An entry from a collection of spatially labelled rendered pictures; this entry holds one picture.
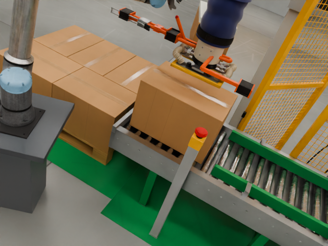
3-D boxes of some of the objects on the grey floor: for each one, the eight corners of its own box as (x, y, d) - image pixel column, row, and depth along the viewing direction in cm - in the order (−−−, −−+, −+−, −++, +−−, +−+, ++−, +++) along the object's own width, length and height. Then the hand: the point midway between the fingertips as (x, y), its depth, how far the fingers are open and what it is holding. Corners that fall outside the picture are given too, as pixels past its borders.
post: (160, 232, 221) (207, 135, 159) (156, 238, 215) (203, 142, 154) (153, 227, 222) (195, 130, 160) (148, 234, 217) (191, 136, 155)
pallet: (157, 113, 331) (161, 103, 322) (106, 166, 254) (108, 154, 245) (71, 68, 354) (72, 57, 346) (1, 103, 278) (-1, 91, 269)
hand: (177, 0), depth 186 cm, fingers open, 14 cm apart
